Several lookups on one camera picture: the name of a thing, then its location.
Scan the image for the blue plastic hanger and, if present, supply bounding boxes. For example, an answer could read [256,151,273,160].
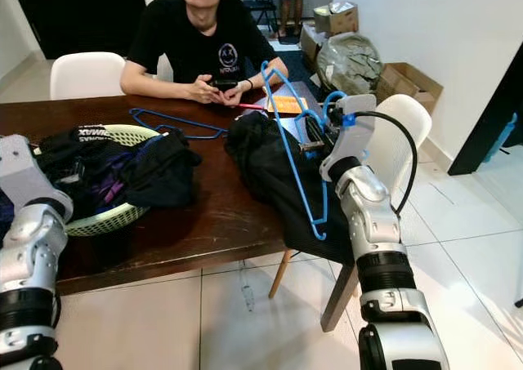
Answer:
[260,60,348,242]
[128,107,228,140]

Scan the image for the orange packet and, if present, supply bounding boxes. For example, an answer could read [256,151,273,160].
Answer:
[266,95,310,115]

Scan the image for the grey green plastic bundle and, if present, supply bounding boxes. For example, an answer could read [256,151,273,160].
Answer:
[316,31,383,97]

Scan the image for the white plastic chair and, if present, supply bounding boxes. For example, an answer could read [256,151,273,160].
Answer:
[155,54,174,83]
[364,94,434,195]
[49,51,127,101]

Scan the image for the open cardboard box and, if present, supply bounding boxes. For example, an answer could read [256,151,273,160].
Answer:
[376,62,444,114]

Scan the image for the cardboard box silver contents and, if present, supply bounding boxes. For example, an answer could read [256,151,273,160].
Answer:
[312,1,359,36]

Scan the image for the black folding chair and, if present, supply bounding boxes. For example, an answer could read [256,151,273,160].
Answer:
[245,0,280,32]

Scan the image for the wooden chair leg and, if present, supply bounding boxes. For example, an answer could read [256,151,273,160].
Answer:
[270,252,293,299]

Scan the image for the person in black t-shirt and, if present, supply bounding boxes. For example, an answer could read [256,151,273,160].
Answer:
[120,0,291,105]

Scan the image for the blue black bag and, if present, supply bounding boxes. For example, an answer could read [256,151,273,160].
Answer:
[490,113,520,163]

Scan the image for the black purple patterned garment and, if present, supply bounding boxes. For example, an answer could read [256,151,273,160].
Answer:
[41,125,144,224]

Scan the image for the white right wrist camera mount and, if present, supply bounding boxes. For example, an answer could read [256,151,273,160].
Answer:
[319,94,377,183]

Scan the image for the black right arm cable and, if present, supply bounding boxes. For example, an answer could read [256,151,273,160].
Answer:
[351,110,419,217]

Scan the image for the black door frame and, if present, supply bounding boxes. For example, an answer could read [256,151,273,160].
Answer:
[448,64,523,176]

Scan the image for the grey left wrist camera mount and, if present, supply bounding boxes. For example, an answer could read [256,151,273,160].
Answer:
[0,135,72,220]

